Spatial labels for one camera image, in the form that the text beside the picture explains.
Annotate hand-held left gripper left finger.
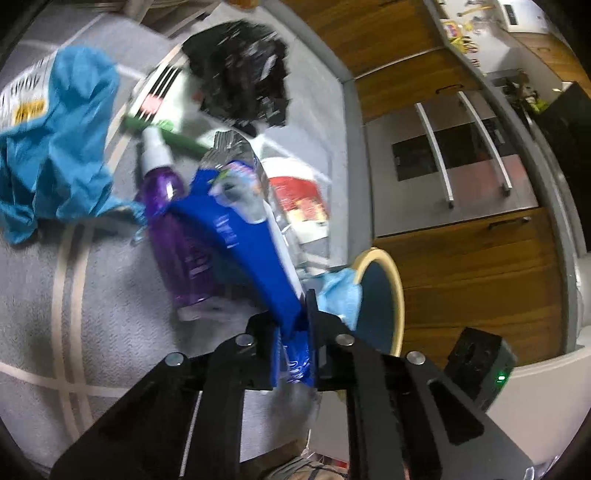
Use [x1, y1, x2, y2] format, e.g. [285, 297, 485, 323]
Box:
[48, 318, 279, 480]

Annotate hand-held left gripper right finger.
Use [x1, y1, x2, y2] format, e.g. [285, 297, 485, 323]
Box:
[304, 290, 537, 480]

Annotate blue bin with cream rim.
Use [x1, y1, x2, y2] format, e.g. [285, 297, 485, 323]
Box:
[352, 247, 406, 358]

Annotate blue snack packet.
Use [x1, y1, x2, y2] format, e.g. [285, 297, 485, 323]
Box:
[168, 159, 319, 393]

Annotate red and white packet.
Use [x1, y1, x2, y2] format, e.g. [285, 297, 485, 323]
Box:
[263, 157, 332, 241]

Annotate purple spray bottle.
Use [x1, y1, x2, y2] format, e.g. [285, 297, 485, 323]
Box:
[137, 127, 241, 322]

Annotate silver teal packet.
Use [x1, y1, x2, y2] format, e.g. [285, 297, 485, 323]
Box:
[199, 131, 334, 278]

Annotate black plastic bag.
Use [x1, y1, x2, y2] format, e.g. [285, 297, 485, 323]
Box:
[182, 21, 293, 137]

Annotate blue cloth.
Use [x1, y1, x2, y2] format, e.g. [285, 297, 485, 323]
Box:
[0, 46, 147, 245]

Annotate white printed bag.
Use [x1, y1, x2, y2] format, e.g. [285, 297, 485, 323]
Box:
[0, 51, 61, 136]

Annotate light blue face mask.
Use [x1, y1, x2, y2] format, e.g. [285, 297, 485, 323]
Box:
[318, 270, 364, 330]

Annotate wooden kitchen cabinets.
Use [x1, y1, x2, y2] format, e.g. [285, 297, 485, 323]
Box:
[277, 0, 571, 370]

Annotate grey checked mat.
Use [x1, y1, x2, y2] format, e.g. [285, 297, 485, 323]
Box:
[0, 14, 345, 472]

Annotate stainless steel oven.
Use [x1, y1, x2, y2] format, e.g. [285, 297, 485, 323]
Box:
[364, 90, 539, 238]

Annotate green and white box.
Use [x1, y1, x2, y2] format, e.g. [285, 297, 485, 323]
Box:
[122, 65, 211, 155]

